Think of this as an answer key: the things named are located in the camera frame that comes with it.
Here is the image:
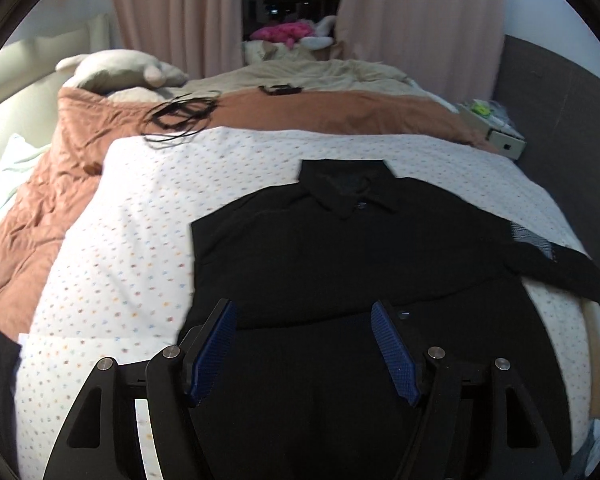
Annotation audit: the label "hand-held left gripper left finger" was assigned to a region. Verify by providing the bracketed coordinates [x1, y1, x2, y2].
[42, 299, 238, 480]

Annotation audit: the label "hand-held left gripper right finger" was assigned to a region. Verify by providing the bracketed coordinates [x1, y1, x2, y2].
[370, 300, 566, 480]

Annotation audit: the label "black collared shirt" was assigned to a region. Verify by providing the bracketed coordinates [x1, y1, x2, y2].
[177, 159, 600, 480]

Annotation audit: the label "white dotted blanket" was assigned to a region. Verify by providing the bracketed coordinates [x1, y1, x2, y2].
[15, 127, 598, 480]

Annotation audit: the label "orange brown duvet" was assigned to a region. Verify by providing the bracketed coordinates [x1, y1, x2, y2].
[0, 87, 501, 341]

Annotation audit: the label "white cardboard box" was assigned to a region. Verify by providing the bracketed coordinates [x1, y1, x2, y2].
[455, 100, 527, 161]

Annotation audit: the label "mint green sheet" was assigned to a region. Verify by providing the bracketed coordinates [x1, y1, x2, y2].
[0, 132, 51, 236]

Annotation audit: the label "grey upholstered panel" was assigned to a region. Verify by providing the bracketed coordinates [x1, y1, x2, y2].
[490, 34, 600, 281]

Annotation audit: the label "beige duvet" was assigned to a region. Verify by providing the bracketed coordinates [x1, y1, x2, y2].
[187, 58, 461, 111]

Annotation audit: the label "cream plush toy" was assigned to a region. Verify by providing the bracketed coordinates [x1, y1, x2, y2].
[55, 50, 190, 96]

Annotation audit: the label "pink plush toy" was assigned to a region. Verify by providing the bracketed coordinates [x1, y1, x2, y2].
[250, 20, 315, 46]

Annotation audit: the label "cream leather headboard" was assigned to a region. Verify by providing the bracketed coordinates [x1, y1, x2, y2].
[0, 12, 126, 161]

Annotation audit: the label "white plush toy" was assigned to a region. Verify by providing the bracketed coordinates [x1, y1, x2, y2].
[300, 15, 337, 51]

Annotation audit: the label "pink curtain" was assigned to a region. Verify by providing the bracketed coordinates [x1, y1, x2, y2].
[107, 0, 246, 81]
[330, 0, 506, 106]

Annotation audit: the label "tangled black cables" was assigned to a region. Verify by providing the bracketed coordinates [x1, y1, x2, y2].
[141, 91, 222, 142]

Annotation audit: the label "small black strap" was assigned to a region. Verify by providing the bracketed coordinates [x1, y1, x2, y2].
[258, 82, 303, 96]

